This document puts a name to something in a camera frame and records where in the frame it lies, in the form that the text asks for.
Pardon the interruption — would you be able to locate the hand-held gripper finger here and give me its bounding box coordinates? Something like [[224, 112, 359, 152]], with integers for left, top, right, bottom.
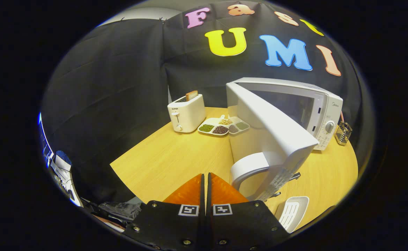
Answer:
[[207, 173, 291, 251], [124, 173, 206, 251]]

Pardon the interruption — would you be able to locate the white microwave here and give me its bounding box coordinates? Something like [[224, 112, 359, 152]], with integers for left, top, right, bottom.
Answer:
[[226, 77, 344, 203]]

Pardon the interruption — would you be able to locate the dark cloth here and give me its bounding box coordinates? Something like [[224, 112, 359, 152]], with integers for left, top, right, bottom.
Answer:
[[98, 200, 143, 222]]

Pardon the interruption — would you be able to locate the white plastic tray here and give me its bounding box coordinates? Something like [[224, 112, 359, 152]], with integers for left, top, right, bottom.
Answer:
[[275, 196, 310, 233]]

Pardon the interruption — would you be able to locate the white divided bean dish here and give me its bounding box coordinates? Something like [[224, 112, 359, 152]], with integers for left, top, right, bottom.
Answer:
[[198, 115, 230, 136]]

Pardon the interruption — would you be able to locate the white toaster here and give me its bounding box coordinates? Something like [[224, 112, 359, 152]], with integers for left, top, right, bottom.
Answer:
[[167, 94, 206, 133]]

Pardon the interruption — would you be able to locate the white paper pile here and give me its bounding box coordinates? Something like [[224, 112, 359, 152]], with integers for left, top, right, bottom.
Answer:
[[49, 150, 83, 207]]

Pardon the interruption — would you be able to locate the computer monitor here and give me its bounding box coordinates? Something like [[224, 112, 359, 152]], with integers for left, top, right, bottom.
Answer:
[[38, 112, 53, 166]]

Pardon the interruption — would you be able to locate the metal wire holder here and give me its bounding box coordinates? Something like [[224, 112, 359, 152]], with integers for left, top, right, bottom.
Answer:
[[335, 121, 353, 146]]

